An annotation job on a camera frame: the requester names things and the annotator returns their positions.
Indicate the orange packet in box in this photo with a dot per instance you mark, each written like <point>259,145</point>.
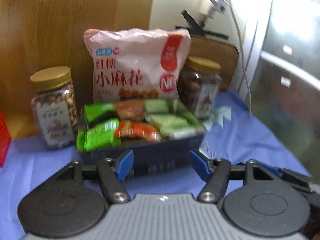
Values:
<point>130,110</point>

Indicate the nut jar gold lid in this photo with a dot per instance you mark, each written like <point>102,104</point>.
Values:
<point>54,106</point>

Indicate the blue printed cloth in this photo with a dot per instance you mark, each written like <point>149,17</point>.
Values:
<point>235,135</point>

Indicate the light green packet in box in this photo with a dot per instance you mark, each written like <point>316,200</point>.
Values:
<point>172,119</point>

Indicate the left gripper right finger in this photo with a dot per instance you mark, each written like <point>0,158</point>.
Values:
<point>217,173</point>

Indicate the red orange snack packet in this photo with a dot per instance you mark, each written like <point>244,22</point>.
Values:
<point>137,130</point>

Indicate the pink twisted-dough snack bag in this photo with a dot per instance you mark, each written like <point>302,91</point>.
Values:
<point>136,63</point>

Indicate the red gift box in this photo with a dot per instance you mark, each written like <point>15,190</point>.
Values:
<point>5,140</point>

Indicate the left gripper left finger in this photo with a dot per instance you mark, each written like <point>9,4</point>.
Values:
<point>109,172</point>

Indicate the dark rectangular tin box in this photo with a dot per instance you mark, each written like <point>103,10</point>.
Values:
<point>149,157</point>

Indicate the pecan jar gold lid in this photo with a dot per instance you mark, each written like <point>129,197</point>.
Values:
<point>198,85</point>

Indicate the small green snack packet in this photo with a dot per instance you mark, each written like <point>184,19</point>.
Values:
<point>100,136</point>

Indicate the brown wooden headboard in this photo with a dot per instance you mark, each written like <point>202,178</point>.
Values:
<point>59,55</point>

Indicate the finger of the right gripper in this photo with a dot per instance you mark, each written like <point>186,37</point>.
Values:
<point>267,178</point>

